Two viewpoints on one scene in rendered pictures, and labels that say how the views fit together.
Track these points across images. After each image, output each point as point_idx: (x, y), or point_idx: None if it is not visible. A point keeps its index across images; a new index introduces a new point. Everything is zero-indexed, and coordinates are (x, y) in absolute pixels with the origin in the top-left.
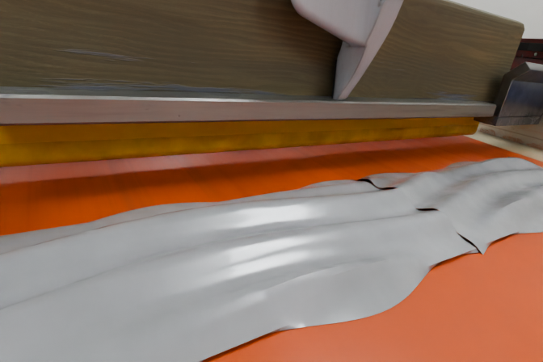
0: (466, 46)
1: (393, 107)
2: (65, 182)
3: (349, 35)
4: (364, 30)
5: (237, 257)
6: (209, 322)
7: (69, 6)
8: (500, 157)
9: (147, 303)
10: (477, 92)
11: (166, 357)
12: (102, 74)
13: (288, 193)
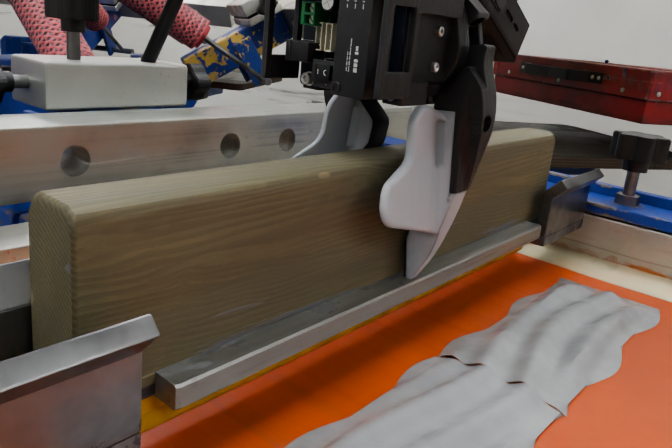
0: (507, 177)
1: (456, 268)
2: (194, 433)
3: (424, 229)
4: (436, 221)
5: None
6: None
7: (219, 280)
8: (555, 289)
9: None
10: (521, 214)
11: None
12: (235, 326)
13: (397, 393)
